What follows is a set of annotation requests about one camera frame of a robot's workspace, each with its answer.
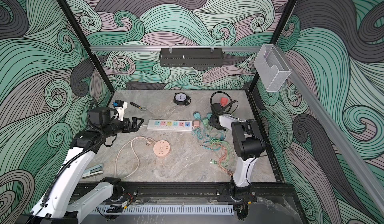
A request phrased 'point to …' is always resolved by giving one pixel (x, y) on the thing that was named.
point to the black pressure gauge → (182, 99)
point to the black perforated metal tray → (191, 57)
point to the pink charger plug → (196, 124)
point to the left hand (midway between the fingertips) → (136, 118)
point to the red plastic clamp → (223, 101)
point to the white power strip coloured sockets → (169, 125)
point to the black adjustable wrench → (138, 106)
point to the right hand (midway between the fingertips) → (214, 122)
